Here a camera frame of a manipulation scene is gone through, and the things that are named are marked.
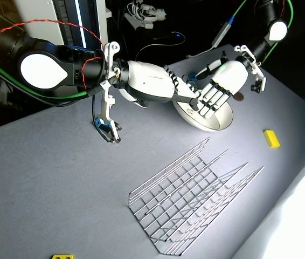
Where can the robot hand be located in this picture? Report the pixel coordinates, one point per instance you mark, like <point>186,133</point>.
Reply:
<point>149,81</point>
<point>230,74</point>

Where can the brown round disc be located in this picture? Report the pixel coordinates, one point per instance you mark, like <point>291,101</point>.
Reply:
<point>239,97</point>

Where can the yellow block with holes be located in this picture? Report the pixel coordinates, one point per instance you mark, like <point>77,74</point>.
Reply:
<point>62,257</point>

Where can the blue block with holes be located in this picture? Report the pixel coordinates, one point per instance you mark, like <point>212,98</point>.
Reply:
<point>191,77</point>

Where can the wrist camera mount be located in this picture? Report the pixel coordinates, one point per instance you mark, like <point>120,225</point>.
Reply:
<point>261,78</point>
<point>106,108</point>

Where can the small white robot part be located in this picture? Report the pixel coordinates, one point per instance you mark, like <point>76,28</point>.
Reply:
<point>141,16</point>

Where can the black device with blue light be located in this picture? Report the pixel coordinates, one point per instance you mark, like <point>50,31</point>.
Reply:
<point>176,36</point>

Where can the yellow rectangular block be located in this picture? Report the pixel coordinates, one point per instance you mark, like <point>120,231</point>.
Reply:
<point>272,139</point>

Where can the white round plate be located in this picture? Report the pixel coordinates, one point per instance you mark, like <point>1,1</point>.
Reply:
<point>195,118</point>

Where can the white cabinet with light strip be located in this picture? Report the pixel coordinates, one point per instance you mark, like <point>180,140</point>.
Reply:
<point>42,16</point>

